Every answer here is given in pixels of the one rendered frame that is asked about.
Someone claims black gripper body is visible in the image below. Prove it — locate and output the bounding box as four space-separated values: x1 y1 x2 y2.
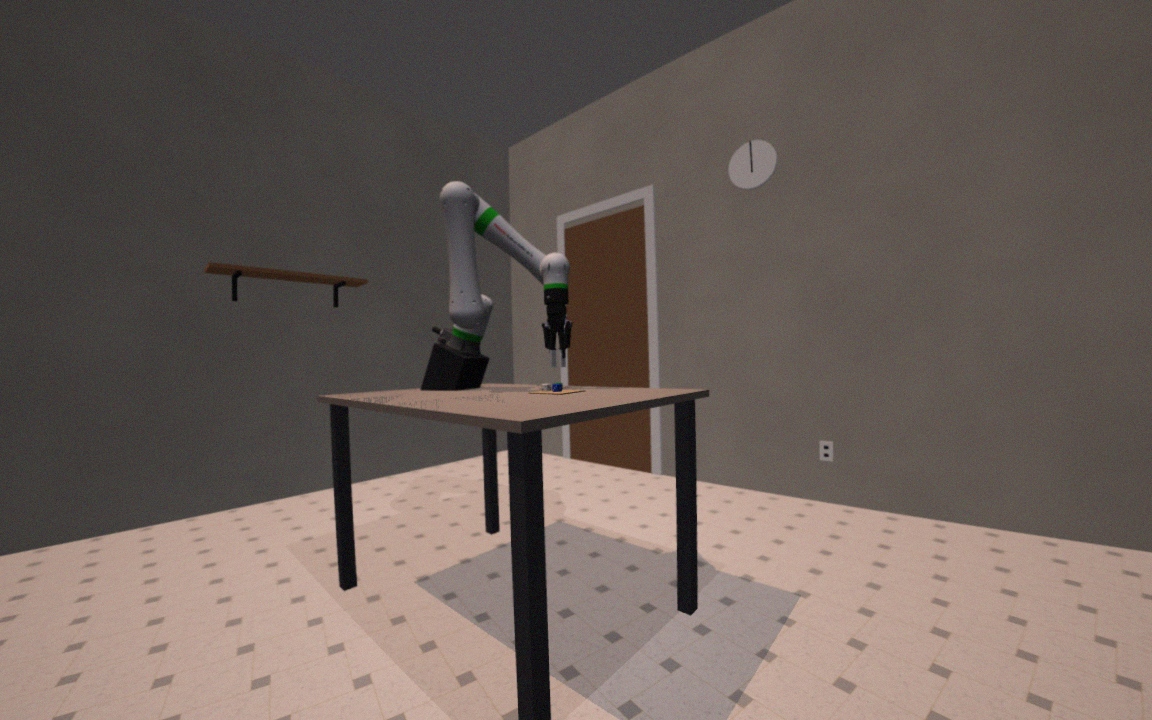
547 305 567 329

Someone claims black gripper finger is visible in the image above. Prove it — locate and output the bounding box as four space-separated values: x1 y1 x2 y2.
541 320 558 367
555 319 573 367

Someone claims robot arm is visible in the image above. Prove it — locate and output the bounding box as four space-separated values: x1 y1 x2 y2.
432 181 570 357

